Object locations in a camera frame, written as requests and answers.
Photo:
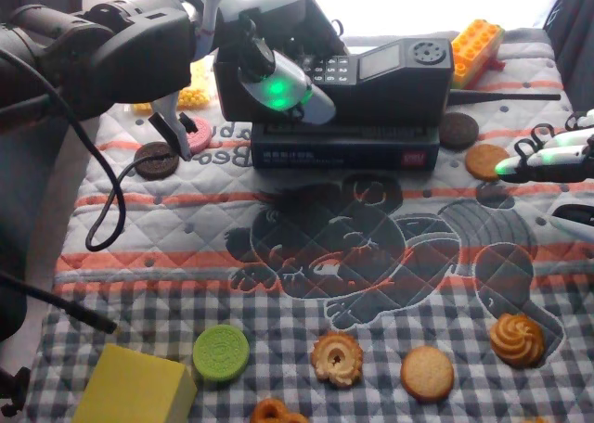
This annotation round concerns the orange toy brick stack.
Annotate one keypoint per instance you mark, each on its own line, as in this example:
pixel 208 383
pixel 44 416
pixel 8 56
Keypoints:
pixel 475 52

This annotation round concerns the pretzel shaped cookie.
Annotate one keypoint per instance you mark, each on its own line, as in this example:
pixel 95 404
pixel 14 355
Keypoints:
pixel 274 413

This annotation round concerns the black fabric panel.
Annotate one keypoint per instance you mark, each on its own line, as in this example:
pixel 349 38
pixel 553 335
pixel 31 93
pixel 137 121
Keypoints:
pixel 575 47

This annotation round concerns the yellow foam block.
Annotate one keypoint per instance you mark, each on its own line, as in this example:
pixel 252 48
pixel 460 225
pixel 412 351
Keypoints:
pixel 134 388

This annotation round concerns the round tan biscuit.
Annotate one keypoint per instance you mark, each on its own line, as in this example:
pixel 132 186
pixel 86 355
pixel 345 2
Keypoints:
pixel 427 373

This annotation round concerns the grey bear print quilt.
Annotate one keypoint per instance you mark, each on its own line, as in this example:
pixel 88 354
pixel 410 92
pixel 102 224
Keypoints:
pixel 185 274

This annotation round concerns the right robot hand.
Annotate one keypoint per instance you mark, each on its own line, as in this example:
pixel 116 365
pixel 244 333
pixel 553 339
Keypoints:
pixel 552 158

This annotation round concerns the black walkie-talkie radio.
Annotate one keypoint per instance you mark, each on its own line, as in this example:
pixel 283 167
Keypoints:
pixel 394 89

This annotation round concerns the black bracket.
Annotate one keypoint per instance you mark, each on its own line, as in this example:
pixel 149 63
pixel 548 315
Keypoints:
pixel 14 390

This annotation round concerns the yellow toy corn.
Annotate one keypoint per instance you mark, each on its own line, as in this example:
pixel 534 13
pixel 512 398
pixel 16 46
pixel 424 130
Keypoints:
pixel 197 96

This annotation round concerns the pink sandwich cookie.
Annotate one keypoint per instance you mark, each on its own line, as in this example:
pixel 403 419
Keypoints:
pixel 202 133

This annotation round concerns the green sandwich cookie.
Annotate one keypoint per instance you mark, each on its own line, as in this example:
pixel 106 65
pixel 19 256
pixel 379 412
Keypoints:
pixel 221 353

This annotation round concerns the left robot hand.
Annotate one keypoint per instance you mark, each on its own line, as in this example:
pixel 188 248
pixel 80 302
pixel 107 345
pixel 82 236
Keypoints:
pixel 278 86

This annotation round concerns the swirl butter cookie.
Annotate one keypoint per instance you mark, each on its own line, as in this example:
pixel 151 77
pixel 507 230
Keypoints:
pixel 517 340

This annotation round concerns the tan round cracker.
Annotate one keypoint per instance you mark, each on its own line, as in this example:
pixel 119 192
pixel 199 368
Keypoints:
pixel 487 162

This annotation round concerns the dark chocolate sandwich cookie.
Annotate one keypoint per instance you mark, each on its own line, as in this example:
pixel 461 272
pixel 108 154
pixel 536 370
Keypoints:
pixel 458 130

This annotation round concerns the dark blue box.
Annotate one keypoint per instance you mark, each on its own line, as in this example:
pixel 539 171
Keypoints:
pixel 343 151

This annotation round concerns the brown chocolate sandwich cookie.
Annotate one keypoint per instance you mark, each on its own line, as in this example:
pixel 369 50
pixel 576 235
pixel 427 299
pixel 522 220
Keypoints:
pixel 153 163

